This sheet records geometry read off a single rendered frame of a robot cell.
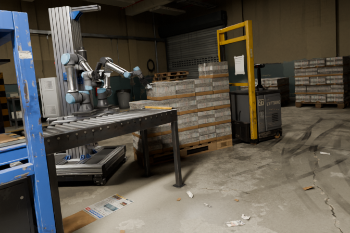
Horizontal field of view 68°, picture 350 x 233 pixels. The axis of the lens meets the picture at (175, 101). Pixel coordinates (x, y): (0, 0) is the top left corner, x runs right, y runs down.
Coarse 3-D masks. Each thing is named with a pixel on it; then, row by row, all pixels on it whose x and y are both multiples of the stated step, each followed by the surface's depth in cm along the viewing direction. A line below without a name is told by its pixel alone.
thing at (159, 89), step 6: (156, 84) 337; (162, 84) 339; (168, 84) 343; (174, 84) 347; (156, 90) 336; (162, 90) 340; (168, 90) 344; (174, 90) 348; (156, 96) 338; (162, 96) 341
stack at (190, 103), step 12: (204, 96) 368; (132, 108) 345; (180, 108) 352; (192, 108) 361; (180, 120) 352; (192, 120) 361; (204, 120) 370; (156, 132) 338; (180, 132) 353; (192, 132) 362; (204, 132) 371; (156, 144) 339; (168, 144) 346; (180, 144) 354; (204, 144) 372; (216, 144) 382; (156, 156) 339; (168, 156) 363; (180, 156) 355
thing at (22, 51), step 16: (16, 16) 140; (16, 32) 140; (16, 48) 142; (16, 64) 146; (32, 64) 146; (32, 80) 146; (32, 96) 146; (32, 112) 146; (32, 128) 147; (32, 144) 147; (32, 160) 148; (32, 176) 152; (48, 176) 153; (48, 192) 153; (48, 208) 153; (48, 224) 154
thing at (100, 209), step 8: (104, 200) 247; (112, 200) 246; (120, 200) 245; (128, 200) 243; (88, 208) 234; (96, 208) 233; (104, 208) 232; (112, 208) 231; (120, 208) 230; (96, 216) 219; (104, 216) 218
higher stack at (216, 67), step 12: (204, 72) 391; (216, 72) 375; (228, 72) 385; (216, 84) 376; (228, 84) 386; (216, 96) 377; (228, 96) 388; (228, 108) 388; (216, 120) 380; (216, 132) 381; (228, 132) 391; (228, 144) 392
